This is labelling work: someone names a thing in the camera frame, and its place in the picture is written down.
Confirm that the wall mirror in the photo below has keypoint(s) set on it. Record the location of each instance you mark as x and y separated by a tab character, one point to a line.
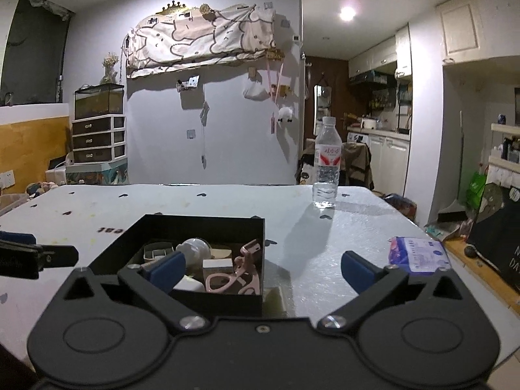
322	107

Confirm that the black printed bag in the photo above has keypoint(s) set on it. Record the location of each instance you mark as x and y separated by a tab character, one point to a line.
499	235

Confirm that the dried flower bouquet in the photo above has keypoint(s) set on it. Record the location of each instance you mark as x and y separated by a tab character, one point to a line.
110	69

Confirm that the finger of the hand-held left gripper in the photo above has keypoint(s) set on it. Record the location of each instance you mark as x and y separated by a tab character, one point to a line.
16	237
59	256

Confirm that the white wall socket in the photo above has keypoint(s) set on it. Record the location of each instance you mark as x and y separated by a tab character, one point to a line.
6	180

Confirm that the beige plastic scoop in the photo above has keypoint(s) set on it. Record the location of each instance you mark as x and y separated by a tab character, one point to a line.
156	254

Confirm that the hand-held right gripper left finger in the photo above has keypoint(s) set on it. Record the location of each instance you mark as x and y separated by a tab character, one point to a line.
166	271

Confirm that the white drawer cabinet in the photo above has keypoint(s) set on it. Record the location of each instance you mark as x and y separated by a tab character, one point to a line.
97	138

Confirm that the gold crown ornament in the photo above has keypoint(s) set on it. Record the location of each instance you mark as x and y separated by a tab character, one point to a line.
176	8

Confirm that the white lower kitchen cabinets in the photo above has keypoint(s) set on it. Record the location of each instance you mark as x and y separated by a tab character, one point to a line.
386	162

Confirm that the pile of plush toys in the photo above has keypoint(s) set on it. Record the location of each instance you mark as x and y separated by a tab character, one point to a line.
40	187

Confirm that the blue tissue pack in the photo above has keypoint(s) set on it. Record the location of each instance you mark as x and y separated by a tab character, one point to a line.
420	254

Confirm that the round ceiling light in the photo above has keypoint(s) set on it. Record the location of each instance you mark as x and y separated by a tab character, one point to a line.
347	13

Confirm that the printed wall cloth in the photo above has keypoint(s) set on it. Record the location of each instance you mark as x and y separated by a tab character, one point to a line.
195	36

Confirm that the small black round object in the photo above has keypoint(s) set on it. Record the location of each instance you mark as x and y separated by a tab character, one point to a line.
471	250

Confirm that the white hanging bag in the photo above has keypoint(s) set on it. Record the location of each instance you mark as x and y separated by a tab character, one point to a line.
256	90

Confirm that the white shelf rack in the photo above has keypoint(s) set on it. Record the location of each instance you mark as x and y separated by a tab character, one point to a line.
505	158

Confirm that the white upper kitchen cabinets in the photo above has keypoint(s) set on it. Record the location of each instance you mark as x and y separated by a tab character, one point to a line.
378	55

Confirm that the white kitchen cabinets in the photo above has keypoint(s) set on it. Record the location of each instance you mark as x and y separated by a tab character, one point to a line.
378	55
386	162

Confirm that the chair with brown jacket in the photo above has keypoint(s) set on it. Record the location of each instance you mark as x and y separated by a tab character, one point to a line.
355	162

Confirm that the pink eyelash curler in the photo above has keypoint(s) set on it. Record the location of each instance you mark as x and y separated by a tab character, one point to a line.
243	268

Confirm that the white rectangular block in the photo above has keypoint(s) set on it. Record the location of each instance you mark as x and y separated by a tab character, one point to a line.
190	283

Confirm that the white rice cooker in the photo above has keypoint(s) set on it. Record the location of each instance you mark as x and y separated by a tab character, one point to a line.
368	124

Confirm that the teal printed cabinet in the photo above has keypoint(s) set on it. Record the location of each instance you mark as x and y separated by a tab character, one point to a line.
95	174

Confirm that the green shopping bag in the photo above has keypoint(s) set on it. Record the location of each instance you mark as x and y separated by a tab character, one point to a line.
476	189

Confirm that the white sheep plush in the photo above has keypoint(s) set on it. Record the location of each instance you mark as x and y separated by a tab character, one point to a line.
286	114

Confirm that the black kitchen wall shelf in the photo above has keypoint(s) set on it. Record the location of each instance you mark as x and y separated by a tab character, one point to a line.
390	101

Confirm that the white heart-print table cover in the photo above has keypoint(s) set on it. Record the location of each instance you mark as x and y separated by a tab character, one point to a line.
325	252

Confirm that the dark window curtain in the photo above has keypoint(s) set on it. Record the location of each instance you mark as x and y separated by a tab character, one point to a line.
32	53

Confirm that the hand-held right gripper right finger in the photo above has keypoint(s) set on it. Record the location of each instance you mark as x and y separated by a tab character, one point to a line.
359	271

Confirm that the clear plastic storage bin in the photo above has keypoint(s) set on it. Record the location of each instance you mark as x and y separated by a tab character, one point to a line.
12	203

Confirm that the glass fish tank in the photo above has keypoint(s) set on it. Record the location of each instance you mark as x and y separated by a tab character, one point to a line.
99	101

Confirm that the pink hanging ribbons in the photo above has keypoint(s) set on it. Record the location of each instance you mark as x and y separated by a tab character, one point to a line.
271	93

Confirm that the wooden side desk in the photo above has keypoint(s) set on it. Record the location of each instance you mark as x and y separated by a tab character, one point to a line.
471	272

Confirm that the white box appliance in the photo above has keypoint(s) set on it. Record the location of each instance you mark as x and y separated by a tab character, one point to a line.
59	170

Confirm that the dark floor bag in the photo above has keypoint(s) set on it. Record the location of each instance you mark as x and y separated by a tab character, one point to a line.
400	207

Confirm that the clear plastic water bottle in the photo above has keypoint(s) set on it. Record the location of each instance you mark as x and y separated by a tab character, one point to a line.
326	162

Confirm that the black cardboard box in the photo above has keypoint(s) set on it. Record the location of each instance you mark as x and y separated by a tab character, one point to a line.
203	227

